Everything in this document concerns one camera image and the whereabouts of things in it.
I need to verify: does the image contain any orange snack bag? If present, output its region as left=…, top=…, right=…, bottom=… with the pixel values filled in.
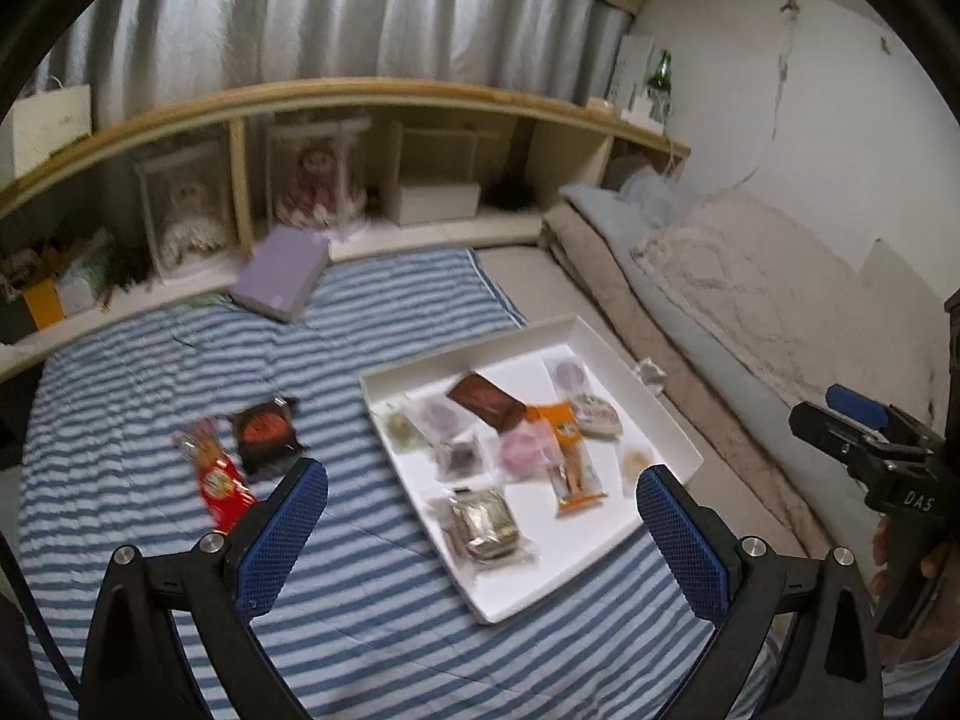
left=526, top=401, right=607, bottom=515

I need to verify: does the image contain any small green candy packet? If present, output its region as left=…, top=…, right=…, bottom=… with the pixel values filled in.
left=374, top=403, right=428, bottom=454

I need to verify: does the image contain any clear gold cookie packet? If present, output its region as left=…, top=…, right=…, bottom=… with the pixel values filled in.
left=427, top=486, right=537, bottom=567

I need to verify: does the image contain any brown chocolate snack packet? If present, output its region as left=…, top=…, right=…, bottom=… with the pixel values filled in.
left=446, top=372, right=527, bottom=434

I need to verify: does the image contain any white pink snack packet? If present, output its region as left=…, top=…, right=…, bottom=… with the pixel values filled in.
left=544, top=355, right=594, bottom=400

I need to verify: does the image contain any person's right hand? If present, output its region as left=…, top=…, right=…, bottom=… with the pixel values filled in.
left=869, top=517, right=958, bottom=671

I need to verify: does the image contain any red snack stick packet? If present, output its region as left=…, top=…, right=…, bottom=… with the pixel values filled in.
left=172, top=419, right=257, bottom=533

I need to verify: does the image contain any black red snack packet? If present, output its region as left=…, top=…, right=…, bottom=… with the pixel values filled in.
left=228, top=395, right=304, bottom=481

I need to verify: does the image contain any striped blue white bedsheet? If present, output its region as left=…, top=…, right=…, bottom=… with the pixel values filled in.
left=20, top=249, right=709, bottom=718

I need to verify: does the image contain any beige folded blanket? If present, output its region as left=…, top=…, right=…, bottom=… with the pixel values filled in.
left=544, top=171, right=950, bottom=562

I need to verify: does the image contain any white tray box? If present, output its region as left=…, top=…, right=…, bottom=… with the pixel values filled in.
left=359, top=317, right=703, bottom=624

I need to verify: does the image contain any purple box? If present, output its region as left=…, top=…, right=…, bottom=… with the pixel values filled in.
left=228, top=224, right=331, bottom=323

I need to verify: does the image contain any white tissue box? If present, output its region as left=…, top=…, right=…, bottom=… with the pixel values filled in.
left=55, top=229, right=116, bottom=317

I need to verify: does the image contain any orange and black box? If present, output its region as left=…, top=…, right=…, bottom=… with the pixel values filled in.
left=0, top=278, right=65, bottom=344

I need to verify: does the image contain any wooden headboard shelf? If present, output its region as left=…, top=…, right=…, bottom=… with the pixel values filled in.
left=2, top=78, right=688, bottom=376

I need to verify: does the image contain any small white box on shelf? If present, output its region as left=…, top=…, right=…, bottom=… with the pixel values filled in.
left=395, top=182, right=482, bottom=226

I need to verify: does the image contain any green glass bottle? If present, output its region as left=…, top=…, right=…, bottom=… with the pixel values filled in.
left=646, top=50, right=672, bottom=125

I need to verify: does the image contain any silver curtain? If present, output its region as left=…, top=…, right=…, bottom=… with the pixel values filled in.
left=21, top=0, right=633, bottom=127

